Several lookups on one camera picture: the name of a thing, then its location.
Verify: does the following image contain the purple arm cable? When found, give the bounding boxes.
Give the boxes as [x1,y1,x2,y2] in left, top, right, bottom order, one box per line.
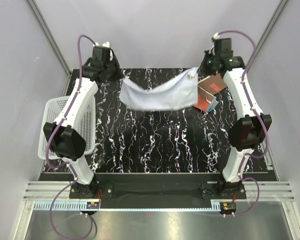
[211,30,270,217]
[44,34,111,240]

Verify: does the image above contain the right aluminium corner post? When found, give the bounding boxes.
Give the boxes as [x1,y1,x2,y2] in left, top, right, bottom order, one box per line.
[241,0,290,68]

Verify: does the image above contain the left aluminium corner post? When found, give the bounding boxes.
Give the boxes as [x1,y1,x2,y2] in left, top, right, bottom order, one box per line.
[26,0,73,77]

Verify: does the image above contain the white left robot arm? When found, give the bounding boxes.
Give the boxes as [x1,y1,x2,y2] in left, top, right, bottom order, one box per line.
[42,42,123,198]

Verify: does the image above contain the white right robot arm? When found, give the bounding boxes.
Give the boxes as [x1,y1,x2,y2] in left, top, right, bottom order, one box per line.
[198,37,272,199]

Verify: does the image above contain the aluminium corner post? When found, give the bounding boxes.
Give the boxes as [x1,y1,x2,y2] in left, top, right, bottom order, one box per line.
[26,0,73,77]
[241,0,290,68]

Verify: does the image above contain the white plastic basket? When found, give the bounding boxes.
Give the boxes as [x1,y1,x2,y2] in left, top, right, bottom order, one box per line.
[37,96,97,161]

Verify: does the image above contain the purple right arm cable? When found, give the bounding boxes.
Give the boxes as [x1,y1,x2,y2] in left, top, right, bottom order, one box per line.
[211,30,270,217]

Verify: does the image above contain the brown folded towel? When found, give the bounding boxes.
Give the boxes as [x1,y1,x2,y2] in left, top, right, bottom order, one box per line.
[194,73,227,113]

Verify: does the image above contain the white slotted cable duct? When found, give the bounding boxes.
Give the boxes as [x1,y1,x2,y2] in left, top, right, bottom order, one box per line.
[33,200,98,211]

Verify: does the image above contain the white terry towel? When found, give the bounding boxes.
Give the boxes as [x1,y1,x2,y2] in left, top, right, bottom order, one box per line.
[119,67,199,112]

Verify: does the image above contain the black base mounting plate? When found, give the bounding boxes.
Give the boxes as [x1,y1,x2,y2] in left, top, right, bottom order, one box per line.
[69,173,246,210]

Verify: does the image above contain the aluminium front rail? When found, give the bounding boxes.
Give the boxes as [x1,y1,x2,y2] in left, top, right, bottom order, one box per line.
[24,181,294,202]

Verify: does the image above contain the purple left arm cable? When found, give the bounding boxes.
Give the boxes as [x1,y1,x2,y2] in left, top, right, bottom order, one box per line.
[44,34,111,240]

